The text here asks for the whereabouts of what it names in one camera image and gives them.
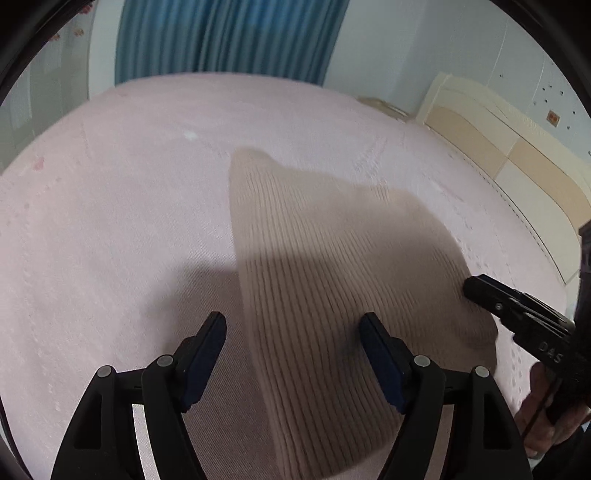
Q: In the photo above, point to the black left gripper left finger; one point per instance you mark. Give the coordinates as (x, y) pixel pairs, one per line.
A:
(175, 382)

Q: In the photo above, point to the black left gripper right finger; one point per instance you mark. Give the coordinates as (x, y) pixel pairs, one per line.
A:
(413, 384)

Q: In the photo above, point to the beige ribbed knit sweater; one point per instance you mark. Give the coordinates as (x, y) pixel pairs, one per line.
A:
(314, 254)

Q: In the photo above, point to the person right hand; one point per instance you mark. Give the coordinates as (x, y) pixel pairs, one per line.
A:
(539, 434)

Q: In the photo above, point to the pink bed sheet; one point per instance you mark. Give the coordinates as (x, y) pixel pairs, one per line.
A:
(116, 244)

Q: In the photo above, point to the cream and tan headboard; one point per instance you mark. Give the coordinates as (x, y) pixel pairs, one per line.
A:
(541, 177)

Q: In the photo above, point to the tan pillow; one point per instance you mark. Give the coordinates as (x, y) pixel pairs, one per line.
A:
(386, 108)

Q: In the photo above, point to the white wardrobe with stickers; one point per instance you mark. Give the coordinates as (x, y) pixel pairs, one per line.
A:
(52, 85)

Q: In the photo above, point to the blue curtain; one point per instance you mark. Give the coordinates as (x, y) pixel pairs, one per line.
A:
(280, 38)

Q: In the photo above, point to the wall socket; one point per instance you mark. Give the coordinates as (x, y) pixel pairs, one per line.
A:
(553, 118)

